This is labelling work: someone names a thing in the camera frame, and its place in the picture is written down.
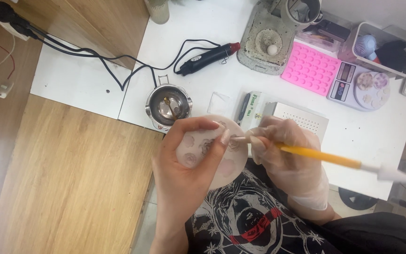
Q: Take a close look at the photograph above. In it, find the small clear plastic piece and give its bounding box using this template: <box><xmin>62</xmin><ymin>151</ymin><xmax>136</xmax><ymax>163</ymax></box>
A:
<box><xmin>207</xmin><ymin>91</ymin><xmax>231</xmax><ymax>115</ymax></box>

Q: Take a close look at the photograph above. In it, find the white digital scale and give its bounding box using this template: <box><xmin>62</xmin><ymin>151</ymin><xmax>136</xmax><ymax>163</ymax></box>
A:
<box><xmin>326</xmin><ymin>61</ymin><xmax>391</xmax><ymax>112</ymax></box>

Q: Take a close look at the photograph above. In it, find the steel melting pot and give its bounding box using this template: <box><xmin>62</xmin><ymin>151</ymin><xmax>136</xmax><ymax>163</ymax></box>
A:
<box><xmin>145</xmin><ymin>75</ymin><xmax>193</xmax><ymax>133</ymax></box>

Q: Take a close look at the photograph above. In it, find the green and white carton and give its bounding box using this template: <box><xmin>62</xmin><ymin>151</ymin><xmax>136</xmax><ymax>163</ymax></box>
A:
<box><xmin>236</xmin><ymin>91</ymin><xmax>265</xmax><ymax>133</ymax></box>

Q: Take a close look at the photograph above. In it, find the white storage bin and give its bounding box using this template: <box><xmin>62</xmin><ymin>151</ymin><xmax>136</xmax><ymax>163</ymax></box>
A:
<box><xmin>337</xmin><ymin>21</ymin><xmax>406</xmax><ymax>78</ymax></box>

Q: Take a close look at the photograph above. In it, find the yellow handled brush tool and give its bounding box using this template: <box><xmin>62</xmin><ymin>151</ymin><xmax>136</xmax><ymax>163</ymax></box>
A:
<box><xmin>229</xmin><ymin>136</ymin><xmax>406</xmax><ymax>185</ymax></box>

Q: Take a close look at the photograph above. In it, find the round translucent flower silicone mold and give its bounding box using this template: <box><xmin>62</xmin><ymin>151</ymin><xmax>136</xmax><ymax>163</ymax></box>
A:
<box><xmin>176</xmin><ymin>114</ymin><xmax>250</xmax><ymax>191</ymax></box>

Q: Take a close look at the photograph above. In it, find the small blue hand fan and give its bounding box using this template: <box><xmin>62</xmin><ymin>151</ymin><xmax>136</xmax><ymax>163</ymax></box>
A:
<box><xmin>354</xmin><ymin>34</ymin><xmax>379</xmax><ymax>60</ymax></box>

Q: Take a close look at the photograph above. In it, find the black heat gun cable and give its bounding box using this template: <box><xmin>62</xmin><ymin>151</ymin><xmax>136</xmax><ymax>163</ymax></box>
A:
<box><xmin>13</xmin><ymin>21</ymin><xmax>222</xmax><ymax>76</ymax></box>

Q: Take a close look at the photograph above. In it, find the gray stained slab tray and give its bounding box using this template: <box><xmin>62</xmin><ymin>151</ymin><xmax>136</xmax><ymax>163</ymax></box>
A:
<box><xmin>236</xmin><ymin>0</ymin><xmax>295</xmax><ymax>75</ymax></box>

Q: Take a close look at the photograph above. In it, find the clear box with black items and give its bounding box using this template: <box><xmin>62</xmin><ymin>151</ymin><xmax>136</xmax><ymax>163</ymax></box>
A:
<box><xmin>296</xmin><ymin>19</ymin><xmax>352</xmax><ymax>52</ymax></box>

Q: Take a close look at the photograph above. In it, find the small white switch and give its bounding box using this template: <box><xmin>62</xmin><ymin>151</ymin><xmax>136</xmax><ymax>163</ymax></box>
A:
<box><xmin>0</xmin><ymin>80</ymin><xmax>15</xmax><ymax>99</ymax></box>

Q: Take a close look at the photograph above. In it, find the black cloth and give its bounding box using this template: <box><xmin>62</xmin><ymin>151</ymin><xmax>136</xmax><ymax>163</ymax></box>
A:
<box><xmin>375</xmin><ymin>40</ymin><xmax>406</xmax><ymax>73</ymax></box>

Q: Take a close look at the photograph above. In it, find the black printed shirt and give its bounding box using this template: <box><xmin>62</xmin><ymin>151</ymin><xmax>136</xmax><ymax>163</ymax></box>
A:
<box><xmin>184</xmin><ymin>158</ymin><xmax>406</xmax><ymax>254</ymax></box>

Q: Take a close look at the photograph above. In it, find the metal spoon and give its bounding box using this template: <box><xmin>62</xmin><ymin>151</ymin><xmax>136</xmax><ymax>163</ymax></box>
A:
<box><xmin>163</xmin><ymin>97</ymin><xmax>179</xmax><ymax>120</ymax></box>

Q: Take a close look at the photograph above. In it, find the person's right hand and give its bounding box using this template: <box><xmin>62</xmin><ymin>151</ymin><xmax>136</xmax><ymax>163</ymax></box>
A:
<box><xmin>245</xmin><ymin>116</ymin><xmax>330</xmax><ymax>212</ymax></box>

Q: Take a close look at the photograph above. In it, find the black power plug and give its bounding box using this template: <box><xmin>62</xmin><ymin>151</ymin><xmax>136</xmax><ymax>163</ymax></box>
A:
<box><xmin>0</xmin><ymin>1</ymin><xmax>39</xmax><ymax>40</ymax></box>

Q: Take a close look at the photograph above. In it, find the black round base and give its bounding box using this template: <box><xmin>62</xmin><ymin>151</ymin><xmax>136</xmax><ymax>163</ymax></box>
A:
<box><xmin>337</xmin><ymin>187</ymin><xmax>379</xmax><ymax>211</ymax></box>

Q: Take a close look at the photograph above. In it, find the pink silicone mold tray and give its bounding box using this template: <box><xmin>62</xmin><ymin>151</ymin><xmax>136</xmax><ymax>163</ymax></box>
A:
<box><xmin>281</xmin><ymin>41</ymin><xmax>342</xmax><ymax>97</ymax></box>

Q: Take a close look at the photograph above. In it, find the person's left hand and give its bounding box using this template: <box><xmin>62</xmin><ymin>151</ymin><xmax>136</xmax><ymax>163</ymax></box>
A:
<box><xmin>152</xmin><ymin>117</ymin><xmax>231</xmax><ymax>216</ymax></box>

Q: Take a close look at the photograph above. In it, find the ribbed glass jar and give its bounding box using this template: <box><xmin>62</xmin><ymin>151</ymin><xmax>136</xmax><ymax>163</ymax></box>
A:
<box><xmin>145</xmin><ymin>0</ymin><xmax>170</xmax><ymax>25</ymax></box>

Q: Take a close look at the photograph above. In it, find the black heat gun red tip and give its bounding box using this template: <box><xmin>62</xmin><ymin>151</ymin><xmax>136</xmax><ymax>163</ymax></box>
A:
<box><xmin>176</xmin><ymin>42</ymin><xmax>242</xmax><ymax>77</ymax></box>

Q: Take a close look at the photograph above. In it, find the perforated metal box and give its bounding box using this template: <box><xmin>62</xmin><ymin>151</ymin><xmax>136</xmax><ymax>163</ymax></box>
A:
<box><xmin>259</xmin><ymin>102</ymin><xmax>330</xmax><ymax>142</ymax></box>

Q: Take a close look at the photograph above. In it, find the black pot power cable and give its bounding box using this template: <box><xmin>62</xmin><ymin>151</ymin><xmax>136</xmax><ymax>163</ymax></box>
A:
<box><xmin>20</xmin><ymin>28</ymin><xmax>159</xmax><ymax>91</ymax></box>

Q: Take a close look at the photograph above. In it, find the round white mold with flowers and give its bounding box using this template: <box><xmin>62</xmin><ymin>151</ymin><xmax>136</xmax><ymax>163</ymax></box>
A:
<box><xmin>353</xmin><ymin>71</ymin><xmax>391</xmax><ymax>111</ymax></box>

